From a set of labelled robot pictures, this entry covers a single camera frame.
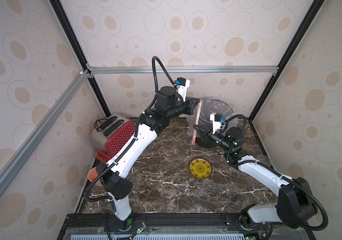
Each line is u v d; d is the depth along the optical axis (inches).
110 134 34.2
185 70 35.6
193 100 22.8
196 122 28.0
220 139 25.9
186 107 23.3
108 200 20.1
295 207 16.6
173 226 28.7
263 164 20.4
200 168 36.4
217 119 25.1
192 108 22.7
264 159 37.9
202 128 27.6
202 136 27.6
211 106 38.3
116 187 18.9
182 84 22.7
